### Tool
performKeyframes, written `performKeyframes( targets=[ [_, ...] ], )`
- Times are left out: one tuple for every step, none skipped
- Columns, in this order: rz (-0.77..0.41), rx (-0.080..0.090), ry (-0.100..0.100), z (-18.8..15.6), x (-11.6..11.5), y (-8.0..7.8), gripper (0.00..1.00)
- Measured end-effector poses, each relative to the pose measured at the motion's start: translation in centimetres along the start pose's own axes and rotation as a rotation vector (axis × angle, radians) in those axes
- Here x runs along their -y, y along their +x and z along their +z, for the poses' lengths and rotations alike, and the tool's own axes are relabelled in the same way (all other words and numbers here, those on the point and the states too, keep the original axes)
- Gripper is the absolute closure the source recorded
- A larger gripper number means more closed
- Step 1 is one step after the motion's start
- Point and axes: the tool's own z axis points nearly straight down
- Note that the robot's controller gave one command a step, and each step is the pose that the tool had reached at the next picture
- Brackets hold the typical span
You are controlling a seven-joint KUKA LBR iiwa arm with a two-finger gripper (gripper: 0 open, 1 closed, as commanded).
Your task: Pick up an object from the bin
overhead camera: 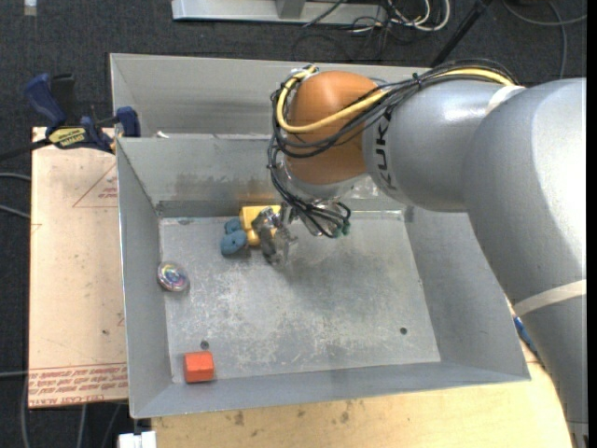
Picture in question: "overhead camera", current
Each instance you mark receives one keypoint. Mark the shiny iridescent round disc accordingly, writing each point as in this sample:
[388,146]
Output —
[173,276]

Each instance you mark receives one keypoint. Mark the grey metal bin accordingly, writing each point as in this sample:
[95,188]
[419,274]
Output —
[298,306]

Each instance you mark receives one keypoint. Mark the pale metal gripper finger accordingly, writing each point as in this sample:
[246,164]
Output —
[288,248]
[269,247]

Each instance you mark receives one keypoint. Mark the orange-red cube block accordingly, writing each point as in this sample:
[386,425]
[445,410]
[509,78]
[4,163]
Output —
[199,367]

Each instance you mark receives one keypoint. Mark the yellow and blue toy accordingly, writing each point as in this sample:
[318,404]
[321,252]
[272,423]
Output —
[235,243]

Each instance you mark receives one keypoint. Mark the brown cardboard board, red print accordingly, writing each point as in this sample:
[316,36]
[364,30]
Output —
[74,269]

